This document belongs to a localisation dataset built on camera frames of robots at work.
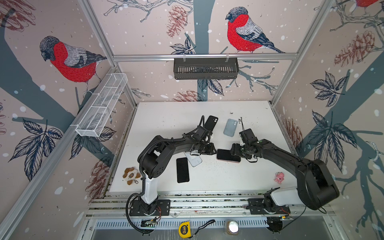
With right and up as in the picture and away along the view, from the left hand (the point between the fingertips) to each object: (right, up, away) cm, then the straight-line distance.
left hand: (216, 153), depth 89 cm
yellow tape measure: (-17, -29, -23) cm, 41 cm away
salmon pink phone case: (+7, -5, +1) cm, 9 cm away
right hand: (+11, 0, 0) cm, 11 cm away
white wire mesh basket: (-63, +29, -9) cm, 70 cm away
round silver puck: (+3, -23, -29) cm, 37 cm away
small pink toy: (+34, -11, -9) cm, 36 cm away
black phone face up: (-20, -11, -3) cm, 23 cm away
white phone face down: (-14, -5, +1) cm, 15 cm away
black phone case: (-1, +18, +21) cm, 27 cm away
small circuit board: (-36, -30, -17) cm, 50 cm away
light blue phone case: (+12, +14, +16) cm, 25 cm away
